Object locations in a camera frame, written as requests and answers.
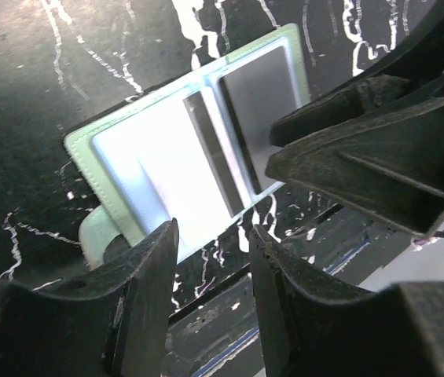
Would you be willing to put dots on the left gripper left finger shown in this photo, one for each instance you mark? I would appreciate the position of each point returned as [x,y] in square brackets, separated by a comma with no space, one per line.
[111,321]

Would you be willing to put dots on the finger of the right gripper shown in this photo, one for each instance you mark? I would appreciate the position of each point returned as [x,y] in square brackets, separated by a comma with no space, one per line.
[415,62]

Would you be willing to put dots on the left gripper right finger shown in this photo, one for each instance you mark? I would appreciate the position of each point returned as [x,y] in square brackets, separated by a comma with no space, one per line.
[314,324]

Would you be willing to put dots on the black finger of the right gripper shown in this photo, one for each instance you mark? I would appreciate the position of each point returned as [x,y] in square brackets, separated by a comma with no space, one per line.
[388,167]

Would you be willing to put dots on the white card edge-on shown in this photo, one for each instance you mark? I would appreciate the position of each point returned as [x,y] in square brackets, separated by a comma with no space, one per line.
[189,170]

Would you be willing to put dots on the green card holder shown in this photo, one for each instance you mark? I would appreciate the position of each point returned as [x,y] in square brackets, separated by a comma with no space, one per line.
[103,150]

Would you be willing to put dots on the dark grey card in holder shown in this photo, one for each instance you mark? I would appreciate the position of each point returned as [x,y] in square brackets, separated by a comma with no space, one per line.
[259,89]

